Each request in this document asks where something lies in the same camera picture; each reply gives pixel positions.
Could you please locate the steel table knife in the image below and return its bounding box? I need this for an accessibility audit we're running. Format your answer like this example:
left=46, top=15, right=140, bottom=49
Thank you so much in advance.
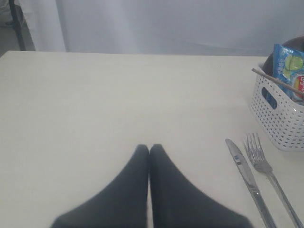
left=225, top=139, right=276, bottom=228

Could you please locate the steel fork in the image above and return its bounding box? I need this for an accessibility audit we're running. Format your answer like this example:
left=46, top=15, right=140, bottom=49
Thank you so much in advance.
left=245, top=133, right=304, bottom=228

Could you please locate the black metal stand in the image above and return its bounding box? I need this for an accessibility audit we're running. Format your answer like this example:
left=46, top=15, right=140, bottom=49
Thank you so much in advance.
left=0, top=0, right=26, bottom=51

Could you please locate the blue chips bag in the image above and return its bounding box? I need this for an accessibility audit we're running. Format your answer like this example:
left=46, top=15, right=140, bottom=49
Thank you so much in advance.
left=272, top=52, right=304, bottom=92

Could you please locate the white plastic perforated basket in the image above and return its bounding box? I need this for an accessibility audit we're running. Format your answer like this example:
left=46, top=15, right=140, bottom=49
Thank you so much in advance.
left=249, top=74, right=304, bottom=152

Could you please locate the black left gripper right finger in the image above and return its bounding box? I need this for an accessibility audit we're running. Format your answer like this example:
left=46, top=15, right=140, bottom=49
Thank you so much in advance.
left=150, top=144, right=247, bottom=228

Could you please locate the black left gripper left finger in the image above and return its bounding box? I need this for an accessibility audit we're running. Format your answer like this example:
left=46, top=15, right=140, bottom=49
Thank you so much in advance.
left=52, top=144, right=149, bottom=228

